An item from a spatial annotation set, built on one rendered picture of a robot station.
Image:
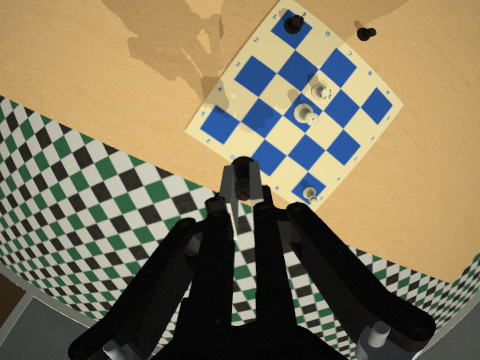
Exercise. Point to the blue and cream chessboard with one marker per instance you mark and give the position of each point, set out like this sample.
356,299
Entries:
250,111

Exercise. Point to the white chess rook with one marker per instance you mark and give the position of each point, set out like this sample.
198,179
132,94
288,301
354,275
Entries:
320,91

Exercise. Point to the white chess pawn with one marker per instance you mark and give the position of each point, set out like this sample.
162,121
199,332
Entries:
309,193

